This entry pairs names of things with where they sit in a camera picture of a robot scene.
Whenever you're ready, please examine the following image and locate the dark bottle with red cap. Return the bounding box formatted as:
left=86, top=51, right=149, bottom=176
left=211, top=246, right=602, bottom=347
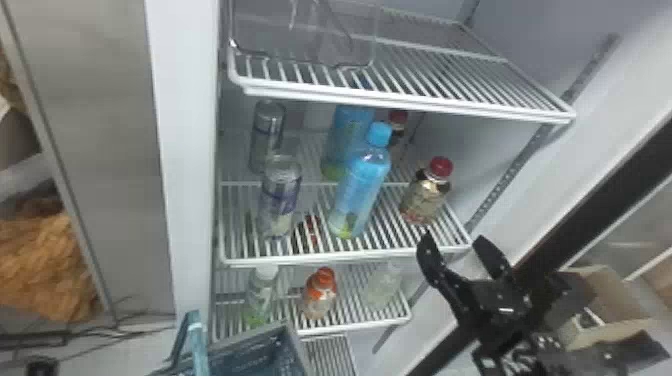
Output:
left=387, top=108, right=410, bottom=149

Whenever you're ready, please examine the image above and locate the beige bottle with orange cap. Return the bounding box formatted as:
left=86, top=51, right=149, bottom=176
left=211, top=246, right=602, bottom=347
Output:
left=299, top=265, right=339, bottom=322

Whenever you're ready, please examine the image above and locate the cardboard box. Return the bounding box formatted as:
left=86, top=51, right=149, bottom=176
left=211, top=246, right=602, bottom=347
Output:
left=555, top=263, right=654, bottom=352

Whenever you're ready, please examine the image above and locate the clear box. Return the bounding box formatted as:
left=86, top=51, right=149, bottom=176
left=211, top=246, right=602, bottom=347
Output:
left=229, top=0, right=383, bottom=70

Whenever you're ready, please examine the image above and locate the fridge door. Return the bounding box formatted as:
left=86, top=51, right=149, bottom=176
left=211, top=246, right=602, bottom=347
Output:
left=406, top=116, right=672, bottom=376

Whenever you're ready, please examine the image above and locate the blue basket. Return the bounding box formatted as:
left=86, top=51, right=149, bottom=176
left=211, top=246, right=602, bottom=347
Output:
left=151, top=309, right=312, bottom=376

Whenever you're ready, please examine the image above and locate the white fridge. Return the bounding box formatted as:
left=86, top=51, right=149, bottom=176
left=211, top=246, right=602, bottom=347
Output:
left=0, top=0, right=672, bottom=376

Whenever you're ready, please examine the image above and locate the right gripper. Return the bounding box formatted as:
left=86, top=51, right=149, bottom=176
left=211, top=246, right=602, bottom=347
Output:
left=415, top=230, right=536, bottom=349

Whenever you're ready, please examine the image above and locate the green bottle with white cap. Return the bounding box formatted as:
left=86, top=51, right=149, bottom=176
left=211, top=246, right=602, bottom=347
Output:
left=242, top=264, right=281, bottom=328

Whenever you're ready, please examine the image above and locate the brown bottle with red cap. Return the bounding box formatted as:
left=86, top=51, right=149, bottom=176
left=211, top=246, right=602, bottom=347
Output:
left=398, top=155, right=456, bottom=227

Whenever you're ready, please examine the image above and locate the clear bottle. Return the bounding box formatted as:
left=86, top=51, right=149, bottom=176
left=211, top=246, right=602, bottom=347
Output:
left=364, top=261, right=404, bottom=311

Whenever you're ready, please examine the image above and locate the silver can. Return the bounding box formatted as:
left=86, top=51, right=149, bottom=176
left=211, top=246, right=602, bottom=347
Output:
left=248, top=99, right=288, bottom=175
left=255, top=154, right=304, bottom=241

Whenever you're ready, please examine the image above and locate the blue bottle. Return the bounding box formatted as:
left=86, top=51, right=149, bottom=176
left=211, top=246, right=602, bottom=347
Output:
left=320, top=104, right=377, bottom=183
left=326, top=121, right=394, bottom=241

